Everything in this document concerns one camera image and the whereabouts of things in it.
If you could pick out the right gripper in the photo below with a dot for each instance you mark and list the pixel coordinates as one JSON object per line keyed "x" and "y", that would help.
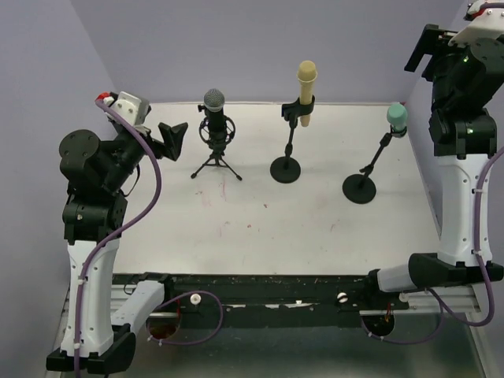
{"x": 424, "y": 45}

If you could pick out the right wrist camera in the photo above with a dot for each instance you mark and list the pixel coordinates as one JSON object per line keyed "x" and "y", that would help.
{"x": 485, "y": 21}

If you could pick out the black mounting rail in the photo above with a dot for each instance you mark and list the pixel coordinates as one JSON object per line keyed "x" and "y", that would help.
{"x": 265, "y": 301}

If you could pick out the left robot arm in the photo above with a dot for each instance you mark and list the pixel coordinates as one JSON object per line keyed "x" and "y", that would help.
{"x": 97, "y": 339}

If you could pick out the black tilted round-base stand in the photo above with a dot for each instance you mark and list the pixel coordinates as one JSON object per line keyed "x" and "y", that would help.
{"x": 359, "y": 188}

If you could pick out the black silver-head microphone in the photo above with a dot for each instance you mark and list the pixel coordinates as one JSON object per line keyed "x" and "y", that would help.
{"x": 214, "y": 101}

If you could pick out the black tripod shock-mount stand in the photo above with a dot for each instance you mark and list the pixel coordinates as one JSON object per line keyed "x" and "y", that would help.
{"x": 216, "y": 158}

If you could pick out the black round-base clip stand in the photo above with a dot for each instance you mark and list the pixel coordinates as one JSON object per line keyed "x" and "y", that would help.
{"x": 286, "y": 169}

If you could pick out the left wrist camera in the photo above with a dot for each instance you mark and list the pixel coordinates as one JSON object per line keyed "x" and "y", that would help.
{"x": 134, "y": 109}

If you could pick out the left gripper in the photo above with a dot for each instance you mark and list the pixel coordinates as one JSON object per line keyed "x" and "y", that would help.
{"x": 173, "y": 137}

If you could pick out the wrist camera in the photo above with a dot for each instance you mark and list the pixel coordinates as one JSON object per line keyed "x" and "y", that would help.
{"x": 485, "y": 21}
{"x": 134, "y": 109}

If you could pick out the beige microphone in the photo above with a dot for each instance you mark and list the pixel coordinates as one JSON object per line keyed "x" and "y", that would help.
{"x": 307, "y": 75}

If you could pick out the teal microphone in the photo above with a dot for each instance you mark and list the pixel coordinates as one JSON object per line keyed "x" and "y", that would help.
{"x": 397, "y": 117}

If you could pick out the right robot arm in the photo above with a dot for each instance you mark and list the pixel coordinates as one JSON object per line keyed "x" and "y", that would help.
{"x": 464, "y": 78}

